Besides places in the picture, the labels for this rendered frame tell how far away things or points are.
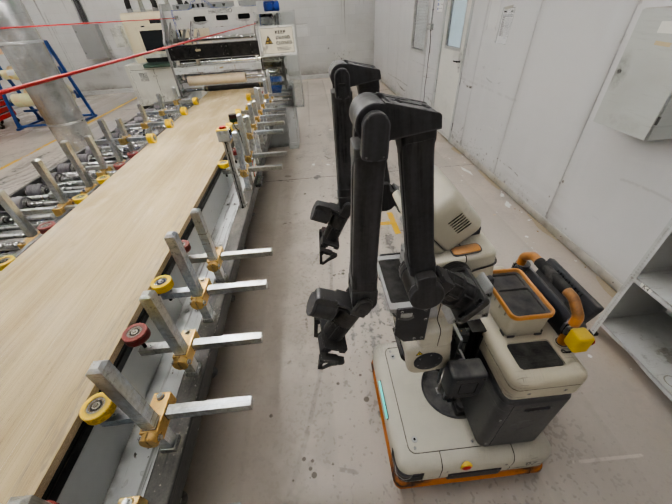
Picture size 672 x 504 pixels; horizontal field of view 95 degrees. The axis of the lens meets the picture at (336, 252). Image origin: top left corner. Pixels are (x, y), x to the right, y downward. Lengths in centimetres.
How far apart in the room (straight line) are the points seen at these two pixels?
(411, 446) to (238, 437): 90
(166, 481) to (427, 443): 98
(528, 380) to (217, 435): 151
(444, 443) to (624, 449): 96
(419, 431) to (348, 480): 44
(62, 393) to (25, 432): 11
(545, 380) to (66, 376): 147
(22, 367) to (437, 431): 153
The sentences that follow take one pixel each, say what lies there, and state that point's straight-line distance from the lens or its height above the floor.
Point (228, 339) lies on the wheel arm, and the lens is 122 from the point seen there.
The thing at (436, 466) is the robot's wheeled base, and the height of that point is 26.
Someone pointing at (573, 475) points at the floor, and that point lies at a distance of 206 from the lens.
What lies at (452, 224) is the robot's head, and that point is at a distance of 80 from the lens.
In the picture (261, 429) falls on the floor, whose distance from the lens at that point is 193.
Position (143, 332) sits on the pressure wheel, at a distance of 126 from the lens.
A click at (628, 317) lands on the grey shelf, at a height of 14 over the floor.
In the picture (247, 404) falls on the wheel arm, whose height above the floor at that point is 84.
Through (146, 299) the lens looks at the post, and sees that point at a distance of 105.
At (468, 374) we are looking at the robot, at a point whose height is 75.
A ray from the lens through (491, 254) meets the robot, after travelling 87.
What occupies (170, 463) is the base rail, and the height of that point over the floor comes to 70.
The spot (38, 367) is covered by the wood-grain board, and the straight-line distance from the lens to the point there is 139.
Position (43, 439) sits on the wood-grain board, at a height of 90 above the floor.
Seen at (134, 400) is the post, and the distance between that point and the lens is 100.
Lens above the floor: 174
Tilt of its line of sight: 38 degrees down
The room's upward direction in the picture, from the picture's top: 4 degrees counter-clockwise
